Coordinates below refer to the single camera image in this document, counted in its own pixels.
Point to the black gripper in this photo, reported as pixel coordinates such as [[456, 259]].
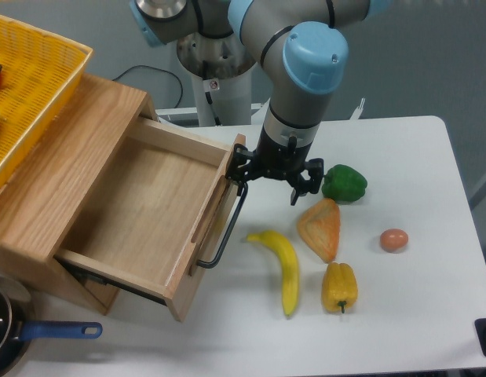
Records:
[[273, 160]]

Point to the black metal drawer handle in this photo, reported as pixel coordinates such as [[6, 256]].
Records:
[[225, 235]]

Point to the wooden top drawer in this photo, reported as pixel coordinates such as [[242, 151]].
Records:
[[157, 212]]

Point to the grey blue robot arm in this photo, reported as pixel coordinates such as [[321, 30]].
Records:
[[297, 44]]

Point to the wooden drawer cabinet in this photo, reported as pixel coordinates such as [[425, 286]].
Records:
[[46, 193]]

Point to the green toy bell pepper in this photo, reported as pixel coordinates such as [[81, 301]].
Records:
[[343, 184]]

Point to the orange toy bread slice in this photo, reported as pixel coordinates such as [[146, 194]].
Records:
[[319, 227]]

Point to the yellow toy banana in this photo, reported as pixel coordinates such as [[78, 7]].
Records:
[[284, 251]]

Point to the brown toy egg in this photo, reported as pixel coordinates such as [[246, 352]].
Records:
[[393, 240]]

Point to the yellow toy bell pepper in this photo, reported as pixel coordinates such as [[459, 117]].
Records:
[[339, 288]]

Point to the yellow plastic basket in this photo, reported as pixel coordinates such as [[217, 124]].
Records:
[[41, 71]]

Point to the black corner device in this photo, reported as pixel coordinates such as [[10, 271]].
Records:
[[485, 337]]

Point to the white table frame bracket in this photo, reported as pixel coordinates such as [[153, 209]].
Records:
[[358, 111]]

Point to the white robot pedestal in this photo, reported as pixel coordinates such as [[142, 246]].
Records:
[[221, 75]]

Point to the blue handled frying pan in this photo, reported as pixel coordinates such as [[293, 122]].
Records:
[[19, 325]]

